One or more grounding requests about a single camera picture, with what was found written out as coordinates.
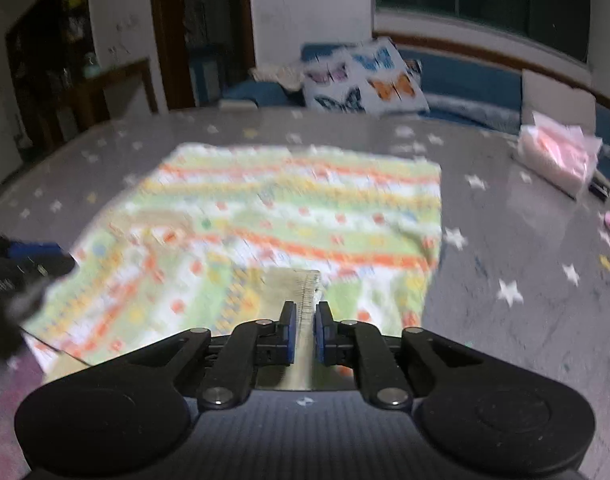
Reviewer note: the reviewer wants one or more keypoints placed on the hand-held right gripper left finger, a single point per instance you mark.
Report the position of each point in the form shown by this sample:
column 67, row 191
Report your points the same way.
column 288, row 335

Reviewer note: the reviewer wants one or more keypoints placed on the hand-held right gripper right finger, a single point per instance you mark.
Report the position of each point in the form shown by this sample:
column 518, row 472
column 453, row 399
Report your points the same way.
column 325, row 335

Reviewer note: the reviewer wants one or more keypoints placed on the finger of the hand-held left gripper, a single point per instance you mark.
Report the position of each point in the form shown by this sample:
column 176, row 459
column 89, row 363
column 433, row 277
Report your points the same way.
column 35, row 252

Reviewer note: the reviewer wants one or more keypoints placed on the green patterned child's jacket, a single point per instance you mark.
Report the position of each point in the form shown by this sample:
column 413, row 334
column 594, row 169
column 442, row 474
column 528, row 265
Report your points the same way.
column 285, row 210

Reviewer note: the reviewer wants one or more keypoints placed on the wooden side desk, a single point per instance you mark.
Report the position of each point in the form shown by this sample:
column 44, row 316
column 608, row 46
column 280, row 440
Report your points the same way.
column 125, row 85

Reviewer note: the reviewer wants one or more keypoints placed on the teal container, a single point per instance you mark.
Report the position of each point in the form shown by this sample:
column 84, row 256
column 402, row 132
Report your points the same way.
column 90, row 66

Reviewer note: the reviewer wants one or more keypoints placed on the grey star printed table cover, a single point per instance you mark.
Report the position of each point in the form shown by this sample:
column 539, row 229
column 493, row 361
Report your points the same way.
column 510, row 260

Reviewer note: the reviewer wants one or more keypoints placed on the dark shelf cabinet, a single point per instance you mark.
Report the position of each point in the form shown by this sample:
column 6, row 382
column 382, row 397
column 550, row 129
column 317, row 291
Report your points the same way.
column 45, row 45

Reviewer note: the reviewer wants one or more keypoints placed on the blue framed panel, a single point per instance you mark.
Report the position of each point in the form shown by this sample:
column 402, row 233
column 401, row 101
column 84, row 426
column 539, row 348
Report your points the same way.
column 205, row 77

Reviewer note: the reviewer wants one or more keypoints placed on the butterfly print pillow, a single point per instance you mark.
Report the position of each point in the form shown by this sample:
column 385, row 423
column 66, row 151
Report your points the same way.
column 365, row 85

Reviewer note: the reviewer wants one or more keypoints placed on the crumpled beige cloth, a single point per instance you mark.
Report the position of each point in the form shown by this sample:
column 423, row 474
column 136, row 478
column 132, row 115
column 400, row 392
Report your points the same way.
column 277, row 76

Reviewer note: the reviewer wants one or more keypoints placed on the blue sofa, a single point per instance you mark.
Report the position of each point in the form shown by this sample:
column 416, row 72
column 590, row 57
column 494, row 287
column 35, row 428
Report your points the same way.
column 460, row 80

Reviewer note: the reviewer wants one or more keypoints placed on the pink tissue pack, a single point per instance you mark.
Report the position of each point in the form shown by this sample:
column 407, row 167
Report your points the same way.
column 555, row 155

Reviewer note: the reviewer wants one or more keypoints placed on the small dark object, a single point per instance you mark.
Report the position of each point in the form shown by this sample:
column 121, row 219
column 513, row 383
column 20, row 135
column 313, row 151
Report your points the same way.
column 599, row 191

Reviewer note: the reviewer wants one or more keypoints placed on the grey pillow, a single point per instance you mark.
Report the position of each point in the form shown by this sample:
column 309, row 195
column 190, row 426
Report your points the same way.
column 560, row 95

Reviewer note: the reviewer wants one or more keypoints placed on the dark window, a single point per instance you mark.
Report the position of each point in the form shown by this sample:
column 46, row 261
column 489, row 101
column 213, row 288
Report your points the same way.
column 485, row 0

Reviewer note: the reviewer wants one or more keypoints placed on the dark wooden door frame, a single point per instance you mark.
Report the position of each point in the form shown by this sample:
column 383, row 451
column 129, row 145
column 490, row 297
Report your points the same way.
column 165, row 50

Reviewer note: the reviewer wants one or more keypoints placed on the white wall socket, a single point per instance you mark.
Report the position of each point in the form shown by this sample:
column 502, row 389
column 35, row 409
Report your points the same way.
column 126, row 23

